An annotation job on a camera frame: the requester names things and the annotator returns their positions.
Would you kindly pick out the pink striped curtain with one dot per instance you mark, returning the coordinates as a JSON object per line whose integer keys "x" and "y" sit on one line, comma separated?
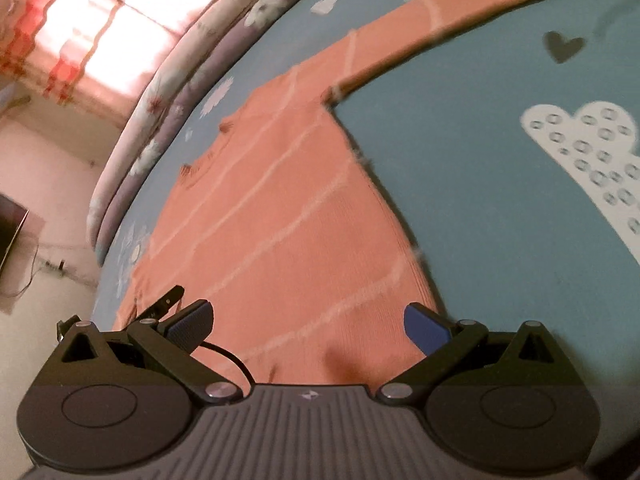
{"x": 100, "y": 20}

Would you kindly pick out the orange striped sweater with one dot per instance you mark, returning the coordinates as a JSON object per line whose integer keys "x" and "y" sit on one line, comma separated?
{"x": 280, "y": 210}

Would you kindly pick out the wall television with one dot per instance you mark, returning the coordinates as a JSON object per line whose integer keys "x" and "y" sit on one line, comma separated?
{"x": 10, "y": 230}

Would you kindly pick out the folded floral quilt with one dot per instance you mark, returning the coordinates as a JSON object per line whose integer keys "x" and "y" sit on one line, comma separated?
{"x": 175, "y": 80}

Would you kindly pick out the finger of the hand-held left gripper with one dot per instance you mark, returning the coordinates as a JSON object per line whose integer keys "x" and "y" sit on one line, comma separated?
{"x": 160, "y": 302}

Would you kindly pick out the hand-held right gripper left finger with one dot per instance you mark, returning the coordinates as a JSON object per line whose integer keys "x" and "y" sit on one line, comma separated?
{"x": 192, "y": 322}

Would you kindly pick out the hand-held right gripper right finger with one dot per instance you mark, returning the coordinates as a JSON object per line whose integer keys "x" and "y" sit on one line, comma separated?
{"x": 425, "y": 327}

